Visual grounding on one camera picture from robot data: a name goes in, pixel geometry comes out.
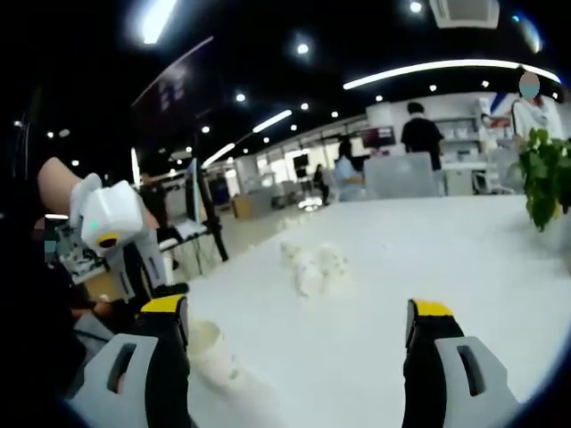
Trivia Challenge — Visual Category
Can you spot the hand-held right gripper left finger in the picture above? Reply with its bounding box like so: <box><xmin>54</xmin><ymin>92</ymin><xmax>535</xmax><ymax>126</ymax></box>
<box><xmin>65</xmin><ymin>292</ymin><xmax>197</xmax><ymax>428</ymax></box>

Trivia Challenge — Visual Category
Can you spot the white paper cup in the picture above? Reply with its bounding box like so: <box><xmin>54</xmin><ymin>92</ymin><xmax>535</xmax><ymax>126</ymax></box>
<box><xmin>186</xmin><ymin>319</ymin><xmax>244</xmax><ymax>393</ymax></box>
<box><xmin>319</xmin><ymin>243</ymin><xmax>356</xmax><ymax>291</ymax></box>
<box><xmin>294</xmin><ymin>259</ymin><xmax>326</xmax><ymax>298</ymax></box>

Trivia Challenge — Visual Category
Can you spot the green potted plant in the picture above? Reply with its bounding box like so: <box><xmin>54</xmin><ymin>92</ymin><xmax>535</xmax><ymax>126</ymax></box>
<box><xmin>508</xmin><ymin>128</ymin><xmax>571</xmax><ymax>233</ymax></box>

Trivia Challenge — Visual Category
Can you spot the white table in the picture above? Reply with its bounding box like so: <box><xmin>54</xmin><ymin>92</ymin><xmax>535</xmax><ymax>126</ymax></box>
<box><xmin>178</xmin><ymin>193</ymin><xmax>571</xmax><ymax>428</ymax></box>

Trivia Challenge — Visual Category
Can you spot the short ceiling light strip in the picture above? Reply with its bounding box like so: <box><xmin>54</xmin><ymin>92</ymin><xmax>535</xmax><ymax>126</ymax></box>
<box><xmin>252</xmin><ymin>110</ymin><xmax>294</xmax><ymax>134</ymax></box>
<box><xmin>203</xmin><ymin>142</ymin><xmax>236</xmax><ymax>169</ymax></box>

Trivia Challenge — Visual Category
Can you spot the ceiling air conditioner vent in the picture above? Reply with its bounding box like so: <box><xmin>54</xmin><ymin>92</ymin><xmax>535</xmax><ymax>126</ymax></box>
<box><xmin>428</xmin><ymin>0</ymin><xmax>501</xmax><ymax>29</ymax></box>

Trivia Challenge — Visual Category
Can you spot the wall display screen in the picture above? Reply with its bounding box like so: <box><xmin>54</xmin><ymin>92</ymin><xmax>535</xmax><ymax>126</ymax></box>
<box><xmin>361</xmin><ymin>126</ymin><xmax>397</xmax><ymax>148</ymax></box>

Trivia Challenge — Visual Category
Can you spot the white wall shelving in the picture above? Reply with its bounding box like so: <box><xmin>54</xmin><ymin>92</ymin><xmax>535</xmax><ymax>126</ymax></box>
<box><xmin>439</xmin><ymin>114</ymin><xmax>483</xmax><ymax>155</ymax></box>

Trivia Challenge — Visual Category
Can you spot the brown cardboard box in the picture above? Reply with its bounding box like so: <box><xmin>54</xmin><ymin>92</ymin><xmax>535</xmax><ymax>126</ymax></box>
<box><xmin>231</xmin><ymin>195</ymin><xmax>256</xmax><ymax>219</ymax></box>

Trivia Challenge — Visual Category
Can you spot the large dark display screen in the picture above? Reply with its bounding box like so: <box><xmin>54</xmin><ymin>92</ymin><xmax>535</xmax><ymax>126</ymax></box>
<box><xmin>130</xmin><ymin>35</ymin><xmax>220</xmax><ymax>151</ymax></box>

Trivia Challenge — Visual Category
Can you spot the bright ceiling light panel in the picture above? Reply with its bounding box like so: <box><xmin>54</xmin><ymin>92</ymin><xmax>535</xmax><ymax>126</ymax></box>
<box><xmin>140</xmin><ymin>0</ymin><xmax>178</xmax><ymax>45</ymax></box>

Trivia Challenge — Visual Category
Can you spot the grey partition panel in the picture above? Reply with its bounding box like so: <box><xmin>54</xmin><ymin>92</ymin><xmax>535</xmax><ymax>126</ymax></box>
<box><xmin>363</xmin><ymin>151</ymin><xmax>441</xmax><ymax>200</ymax></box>

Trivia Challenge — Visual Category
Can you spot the group of round ceiling downlights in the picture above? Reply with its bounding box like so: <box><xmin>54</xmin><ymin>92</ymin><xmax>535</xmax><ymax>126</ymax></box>
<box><xmin>44</xmin><ymin>1</ymin><xmax>492</xmax><ymax>169</ymax></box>

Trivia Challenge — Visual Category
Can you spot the black tripod stand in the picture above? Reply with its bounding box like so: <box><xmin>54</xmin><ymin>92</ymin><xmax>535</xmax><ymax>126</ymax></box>
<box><xmin>191</xmin><ymin>151</ymin><xmax>231</xmax><ymax>264</ymax></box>

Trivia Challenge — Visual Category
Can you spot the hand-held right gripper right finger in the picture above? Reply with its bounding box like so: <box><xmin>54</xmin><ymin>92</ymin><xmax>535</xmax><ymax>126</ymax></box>
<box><xmin>401</xmin><ymin>297</ymin><xmax>523</xmax><ymax>428</ymax></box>

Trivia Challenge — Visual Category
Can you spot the curved ceiling light strip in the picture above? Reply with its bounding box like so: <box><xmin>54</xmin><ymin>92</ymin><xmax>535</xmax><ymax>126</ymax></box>
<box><xmin>342</xmin><ymin>59</ymin><xmax>561</xmax><ymax>90</ymax></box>

